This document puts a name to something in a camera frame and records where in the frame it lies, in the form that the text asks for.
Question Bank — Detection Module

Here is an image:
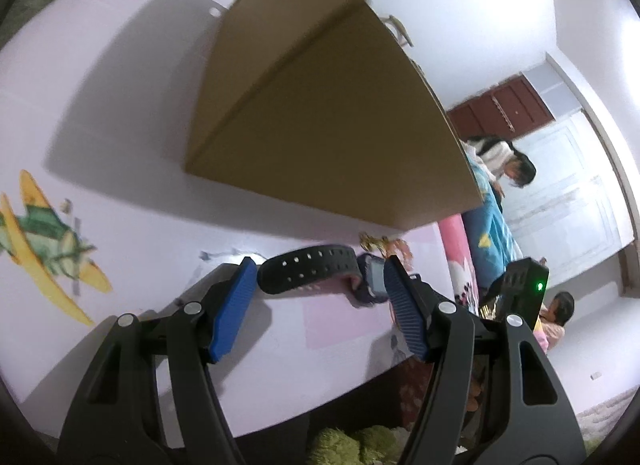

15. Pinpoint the wooden chair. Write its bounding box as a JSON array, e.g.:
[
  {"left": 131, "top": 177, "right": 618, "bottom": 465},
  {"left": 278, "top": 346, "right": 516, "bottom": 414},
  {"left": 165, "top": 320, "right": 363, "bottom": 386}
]
[{"left": 382, "top": 15, "right": 414, "bottom": 49}]

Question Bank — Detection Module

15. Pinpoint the dark blue smart watch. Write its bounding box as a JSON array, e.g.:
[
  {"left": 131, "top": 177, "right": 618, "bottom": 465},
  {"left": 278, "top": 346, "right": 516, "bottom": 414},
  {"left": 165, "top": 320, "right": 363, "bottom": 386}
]
[{"left": 256, "top": 243, "right": 392, "bottom": 308}]

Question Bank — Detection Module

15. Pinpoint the dark red wooden door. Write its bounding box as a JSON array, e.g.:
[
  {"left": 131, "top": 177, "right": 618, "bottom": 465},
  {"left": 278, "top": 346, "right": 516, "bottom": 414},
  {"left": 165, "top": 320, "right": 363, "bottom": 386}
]
[{"left": 447, "top": 74, "right": 557, "bottom": 142}]

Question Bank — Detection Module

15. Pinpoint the red patterned clothing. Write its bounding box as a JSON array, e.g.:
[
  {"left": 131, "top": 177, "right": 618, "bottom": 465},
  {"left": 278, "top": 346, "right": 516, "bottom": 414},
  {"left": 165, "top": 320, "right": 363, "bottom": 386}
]
[{"left": 397, "top": 355, "right": 486, "bottom": 451}]

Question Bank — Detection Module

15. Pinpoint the pink printed blanket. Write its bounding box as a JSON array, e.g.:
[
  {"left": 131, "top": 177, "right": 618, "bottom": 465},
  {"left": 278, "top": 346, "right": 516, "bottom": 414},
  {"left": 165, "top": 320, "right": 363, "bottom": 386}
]
[{"left": 439, "top": 215, "right": 482, "bottom": 317}]

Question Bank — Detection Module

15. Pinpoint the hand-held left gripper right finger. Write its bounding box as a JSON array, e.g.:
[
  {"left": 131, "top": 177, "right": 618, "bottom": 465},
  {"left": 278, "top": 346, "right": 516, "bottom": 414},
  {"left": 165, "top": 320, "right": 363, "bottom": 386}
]
[{"left": 383, "top": 255, "right": 587, "bottom": 465}]

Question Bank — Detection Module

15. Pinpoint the blue printed blanket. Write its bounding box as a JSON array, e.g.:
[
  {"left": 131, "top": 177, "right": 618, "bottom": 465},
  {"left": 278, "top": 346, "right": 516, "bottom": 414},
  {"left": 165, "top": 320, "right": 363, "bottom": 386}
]
[{"left": 462, "top": 165, "right": 523, "bottom": 291}]

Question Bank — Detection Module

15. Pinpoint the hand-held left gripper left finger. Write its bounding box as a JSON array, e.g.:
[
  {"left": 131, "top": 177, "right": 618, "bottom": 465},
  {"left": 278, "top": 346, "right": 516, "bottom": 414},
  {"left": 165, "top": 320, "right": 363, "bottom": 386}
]
[{"left": 56, "top": 256, "right": 259, "bottom": 465}]

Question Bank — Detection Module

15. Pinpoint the brown cardboard box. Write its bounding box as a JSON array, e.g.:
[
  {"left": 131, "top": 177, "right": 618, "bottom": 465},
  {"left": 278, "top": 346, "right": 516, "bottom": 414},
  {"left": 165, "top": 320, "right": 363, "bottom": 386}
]
[{"left": 184, "top": 0, "right": 486, "bottom": 232}]

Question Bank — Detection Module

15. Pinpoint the green plush cloth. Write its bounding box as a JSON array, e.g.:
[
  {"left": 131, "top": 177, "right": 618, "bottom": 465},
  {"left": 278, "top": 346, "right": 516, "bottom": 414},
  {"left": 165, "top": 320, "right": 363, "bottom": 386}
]
[{"left": 307, "top": 426, "right": 412, "bottom": 465}]

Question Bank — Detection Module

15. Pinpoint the white panelled door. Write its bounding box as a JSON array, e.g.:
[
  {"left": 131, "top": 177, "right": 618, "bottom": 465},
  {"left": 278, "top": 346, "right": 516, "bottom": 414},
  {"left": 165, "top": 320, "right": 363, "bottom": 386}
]
[{"left": 497, "top": 109, "right": 637, "bottom": 288}]

